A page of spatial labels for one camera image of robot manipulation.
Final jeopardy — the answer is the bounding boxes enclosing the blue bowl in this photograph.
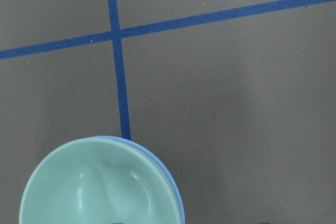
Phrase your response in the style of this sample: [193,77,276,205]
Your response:
[92,136,185,224]

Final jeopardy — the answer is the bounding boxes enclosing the green bowl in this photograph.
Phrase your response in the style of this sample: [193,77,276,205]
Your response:
[19,137,181,223]

